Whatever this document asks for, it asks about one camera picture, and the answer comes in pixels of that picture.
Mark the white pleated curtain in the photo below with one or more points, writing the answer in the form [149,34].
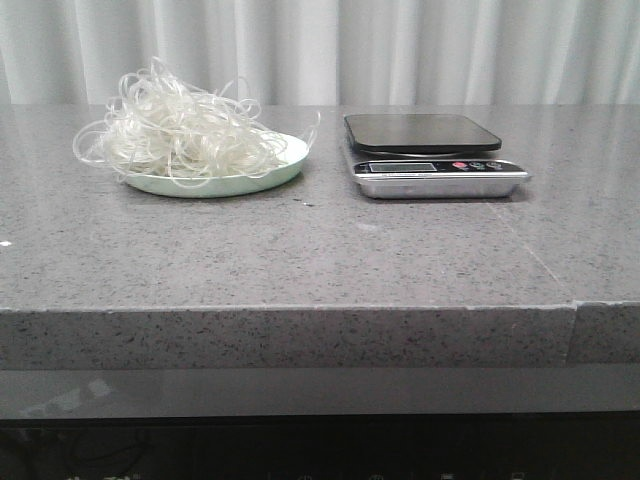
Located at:
[329,52]

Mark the pale green round plate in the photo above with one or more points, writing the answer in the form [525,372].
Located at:
[225,186]

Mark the black silver kitchen scale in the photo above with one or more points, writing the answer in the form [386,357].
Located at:
[427,156]

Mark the white vermicelli noodle bundle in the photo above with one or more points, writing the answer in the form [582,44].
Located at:
[160,127]

